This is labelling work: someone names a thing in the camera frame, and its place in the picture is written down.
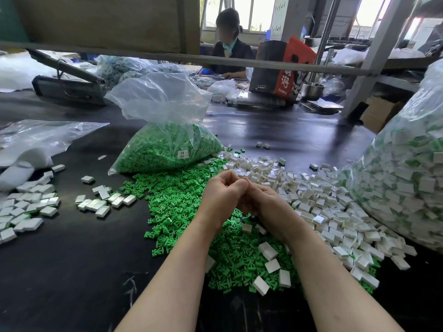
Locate clear bag of pale parts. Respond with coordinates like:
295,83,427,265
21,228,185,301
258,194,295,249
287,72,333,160
95,55,209,87

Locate cardboard box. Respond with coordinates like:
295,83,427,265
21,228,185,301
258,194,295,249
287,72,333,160
360,96,407,134

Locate empty clear plastic bag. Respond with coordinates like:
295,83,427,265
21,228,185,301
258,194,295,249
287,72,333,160
0,120,109,194

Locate crumpled white plastic bag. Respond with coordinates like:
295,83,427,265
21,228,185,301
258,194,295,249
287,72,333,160
206,78,242,102

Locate pile of green parts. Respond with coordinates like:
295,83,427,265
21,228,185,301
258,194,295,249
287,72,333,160
119,157,380,296

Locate white plastic sheet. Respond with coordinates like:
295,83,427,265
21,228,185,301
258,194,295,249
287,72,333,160
0,53,56,93

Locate brown board panel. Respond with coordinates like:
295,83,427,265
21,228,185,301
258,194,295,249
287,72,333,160
0,0,202,51

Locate black and red box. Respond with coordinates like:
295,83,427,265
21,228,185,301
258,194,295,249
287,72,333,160
249,36,318,102

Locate black table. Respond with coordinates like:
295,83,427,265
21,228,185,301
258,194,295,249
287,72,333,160
0,65,443,332

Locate large bag of white caps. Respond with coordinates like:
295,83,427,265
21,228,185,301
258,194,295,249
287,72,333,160
347,59,443,253

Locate white bags on shelf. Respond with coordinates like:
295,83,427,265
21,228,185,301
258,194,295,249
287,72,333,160
334,47,426,66

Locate person's left forearm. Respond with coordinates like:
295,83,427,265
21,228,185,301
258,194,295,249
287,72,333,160
115,226,217,332

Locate person's right hand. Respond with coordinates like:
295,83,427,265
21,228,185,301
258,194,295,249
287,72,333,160
239,179,310,245

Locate grey metal shelf frame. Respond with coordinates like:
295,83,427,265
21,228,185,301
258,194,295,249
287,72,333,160
0,0,443,120

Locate white paper sheets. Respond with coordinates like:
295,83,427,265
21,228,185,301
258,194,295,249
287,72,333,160
299,97,344,115

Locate person's left hand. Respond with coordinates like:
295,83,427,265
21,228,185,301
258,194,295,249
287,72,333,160
196,169,250,237

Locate pile of white plastic caps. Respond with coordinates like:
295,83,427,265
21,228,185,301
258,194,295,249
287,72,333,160
205,146,418,296

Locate bag of green clips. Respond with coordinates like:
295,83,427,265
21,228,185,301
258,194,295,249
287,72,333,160
105,72,224,176

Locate pile of assembled white pieces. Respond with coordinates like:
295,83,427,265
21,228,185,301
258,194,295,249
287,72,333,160
0,164,66,245

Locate person's right forearm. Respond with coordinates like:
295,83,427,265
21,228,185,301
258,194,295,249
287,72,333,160
284,227,404,332

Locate metal bowl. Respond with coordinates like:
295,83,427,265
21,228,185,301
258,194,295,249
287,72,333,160
301,82,325,101

